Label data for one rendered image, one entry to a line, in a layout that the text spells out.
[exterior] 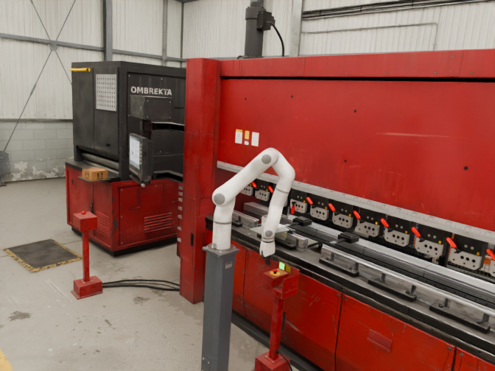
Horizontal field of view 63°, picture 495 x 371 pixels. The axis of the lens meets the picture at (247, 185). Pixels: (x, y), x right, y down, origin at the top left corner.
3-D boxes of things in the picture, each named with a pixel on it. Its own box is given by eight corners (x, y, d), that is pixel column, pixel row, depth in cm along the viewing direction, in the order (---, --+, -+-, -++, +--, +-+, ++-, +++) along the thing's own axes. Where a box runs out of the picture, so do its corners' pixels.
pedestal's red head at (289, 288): (261, 288, 290) (263, 265, 286) (277, 283, 300) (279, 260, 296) (281, 299, 275) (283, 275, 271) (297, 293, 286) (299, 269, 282)
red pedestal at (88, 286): (70, 291, 401) (68, 211, 383) (95, 285, 417) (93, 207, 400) (77, 299, 386) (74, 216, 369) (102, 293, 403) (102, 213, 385)
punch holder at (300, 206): (289, 209, 311) (291, 188, 307) (297, 207, 316) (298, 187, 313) (304, 213, 300) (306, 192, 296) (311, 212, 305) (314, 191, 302)
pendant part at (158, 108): (129, 182, 396) (129, 94, 378) (153, 182, 408) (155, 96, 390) (144, 195, 353) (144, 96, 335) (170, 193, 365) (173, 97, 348)
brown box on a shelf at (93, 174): (76, 177, 458) (76, 167, 455) (99, 175, 476) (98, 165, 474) (88, 182, 438) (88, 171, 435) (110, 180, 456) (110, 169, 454)
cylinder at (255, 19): (236, 59, 348) (239, 1, 338) (258, 63, 364) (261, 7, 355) (263, 59, 324) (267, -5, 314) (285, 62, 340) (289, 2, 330)
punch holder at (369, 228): (356, 230, 267) (359, 207, 263) (363, 229, 272) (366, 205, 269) (376, 237, 256) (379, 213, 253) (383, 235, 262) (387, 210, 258)
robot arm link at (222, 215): (211, 223, 260) (212, 187, 255) (219, 215, 278) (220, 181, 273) (228, 225, 258) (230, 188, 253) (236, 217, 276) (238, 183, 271)
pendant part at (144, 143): (128, 170, 385) (128, 132, 377) (141, 170, 391) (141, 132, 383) (141, 179, 347) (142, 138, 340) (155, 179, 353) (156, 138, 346)
